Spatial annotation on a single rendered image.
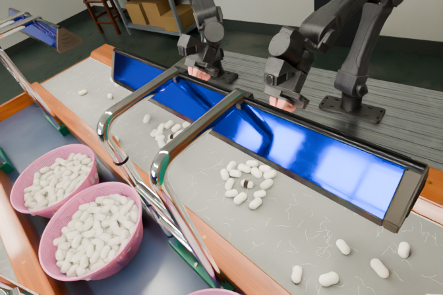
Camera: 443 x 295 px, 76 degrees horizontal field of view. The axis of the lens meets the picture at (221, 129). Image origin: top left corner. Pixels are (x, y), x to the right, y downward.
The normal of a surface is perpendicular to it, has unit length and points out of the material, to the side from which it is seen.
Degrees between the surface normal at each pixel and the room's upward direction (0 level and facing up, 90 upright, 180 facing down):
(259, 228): 0
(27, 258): 0
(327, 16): 17
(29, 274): 0
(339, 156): 58
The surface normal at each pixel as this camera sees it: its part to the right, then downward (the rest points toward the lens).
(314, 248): -0.21, -0.72
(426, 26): -0.62, 0.62
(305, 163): -0.69, 0.12
